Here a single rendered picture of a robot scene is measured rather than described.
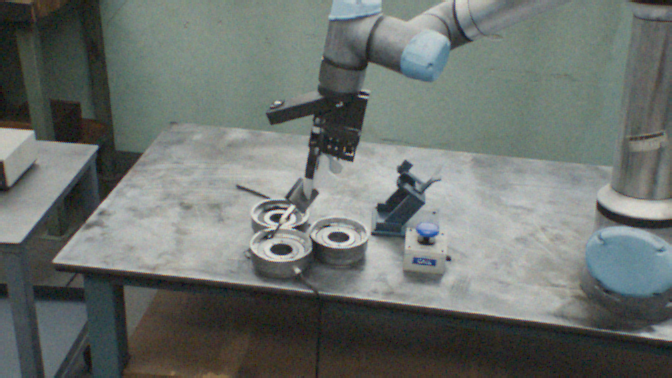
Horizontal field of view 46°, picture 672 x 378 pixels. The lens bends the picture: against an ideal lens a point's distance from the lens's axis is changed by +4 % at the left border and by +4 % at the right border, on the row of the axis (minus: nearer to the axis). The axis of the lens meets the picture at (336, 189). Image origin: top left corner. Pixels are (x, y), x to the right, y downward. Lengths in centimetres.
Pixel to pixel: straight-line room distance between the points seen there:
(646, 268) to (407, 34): 47
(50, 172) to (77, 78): 136
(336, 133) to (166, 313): 58
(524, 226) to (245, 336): 59
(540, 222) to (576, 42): 145
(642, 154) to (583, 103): 191
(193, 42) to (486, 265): 190
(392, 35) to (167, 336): 76
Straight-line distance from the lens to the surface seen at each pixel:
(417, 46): 116
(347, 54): 121
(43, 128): 278
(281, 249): 133
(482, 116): 297
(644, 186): 111
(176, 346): 155
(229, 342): 155
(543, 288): 135
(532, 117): 299
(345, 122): 127
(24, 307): 177
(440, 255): 130
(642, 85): 107
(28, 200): 181
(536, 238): 148
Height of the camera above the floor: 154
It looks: 28 degrees down
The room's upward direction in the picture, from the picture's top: 4 degrees clockwise
